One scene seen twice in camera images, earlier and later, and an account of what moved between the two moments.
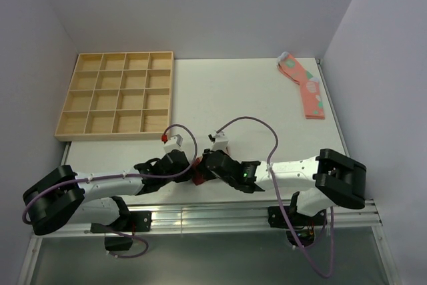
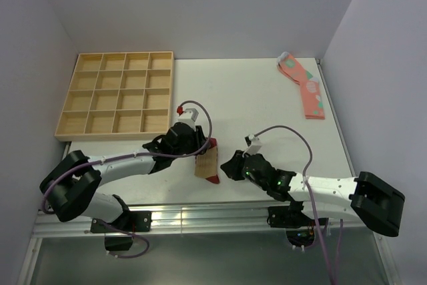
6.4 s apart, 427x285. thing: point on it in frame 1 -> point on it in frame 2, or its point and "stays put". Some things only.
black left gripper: [185, 177] -> [200, 142]
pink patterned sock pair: [309, 86] stays put
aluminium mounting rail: [293, 211] stays put
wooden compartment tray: [119, 96] stays put
